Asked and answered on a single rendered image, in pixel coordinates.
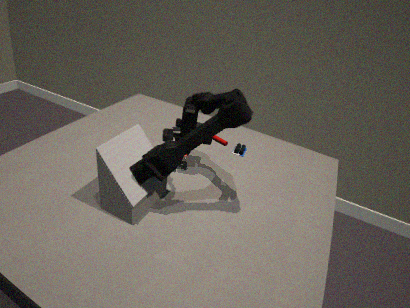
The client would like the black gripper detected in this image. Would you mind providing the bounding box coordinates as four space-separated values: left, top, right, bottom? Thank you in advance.
162 120 212 145

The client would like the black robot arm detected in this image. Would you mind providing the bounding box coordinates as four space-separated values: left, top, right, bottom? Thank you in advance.
129 89 252 185

